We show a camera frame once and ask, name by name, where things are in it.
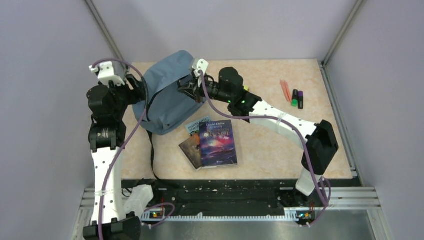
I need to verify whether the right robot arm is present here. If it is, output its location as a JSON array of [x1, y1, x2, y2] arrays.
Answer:
[[177, 67, 339, 206]]

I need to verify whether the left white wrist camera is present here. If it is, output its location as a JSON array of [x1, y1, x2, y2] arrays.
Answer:
[[89, 61, 127, 88]]

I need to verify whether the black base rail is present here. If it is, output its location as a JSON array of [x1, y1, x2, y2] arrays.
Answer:
[[132, 178, 327, 220]]

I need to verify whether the purple cable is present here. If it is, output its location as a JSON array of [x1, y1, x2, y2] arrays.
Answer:
[[198, 70, 332, 228], [91, 58, 176, 240]]

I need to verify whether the purple highlighter marker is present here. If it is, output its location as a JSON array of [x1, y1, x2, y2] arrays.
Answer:
[[297, 91, 304, 109]]

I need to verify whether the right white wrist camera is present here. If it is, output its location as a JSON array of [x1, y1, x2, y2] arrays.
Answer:
[[190, 58, 209, 79]]

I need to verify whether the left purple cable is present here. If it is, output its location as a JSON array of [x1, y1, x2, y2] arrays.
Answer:
[[91, 58, 176, 240]]

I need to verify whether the blue cover Crusoe book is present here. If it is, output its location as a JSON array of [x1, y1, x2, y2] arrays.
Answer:
[[199, 120, 238, 169]]

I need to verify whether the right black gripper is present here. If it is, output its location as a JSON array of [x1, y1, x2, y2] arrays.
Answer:
[[177, 75, 232, 105]]

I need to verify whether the teal small book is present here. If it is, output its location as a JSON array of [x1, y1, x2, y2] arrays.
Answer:
[[185, 116, 212, 137]]

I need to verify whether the blue student backpack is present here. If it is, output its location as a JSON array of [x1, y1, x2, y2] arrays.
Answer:
[[132, 50, 208, 181]]

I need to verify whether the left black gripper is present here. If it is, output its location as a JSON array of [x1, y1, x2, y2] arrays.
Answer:
[[104, 73, 147, 119]]

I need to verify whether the green highlighter marker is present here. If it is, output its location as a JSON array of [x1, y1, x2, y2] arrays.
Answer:
[[291, 89, 298, 107]]

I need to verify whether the dark Tale of Two Cities book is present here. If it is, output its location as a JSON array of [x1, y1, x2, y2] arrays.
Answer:
[[179, 132, 202, 171]]

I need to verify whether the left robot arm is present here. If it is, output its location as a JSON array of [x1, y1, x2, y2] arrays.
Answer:
[[82, 74, 149, 240]]

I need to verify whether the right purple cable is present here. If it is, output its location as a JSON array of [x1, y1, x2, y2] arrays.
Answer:
[[198, 70, 332, 228]]

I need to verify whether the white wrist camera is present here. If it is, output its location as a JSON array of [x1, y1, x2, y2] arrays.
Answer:
[[190, 58, 209, 79], [89, 61, 127, 88]]

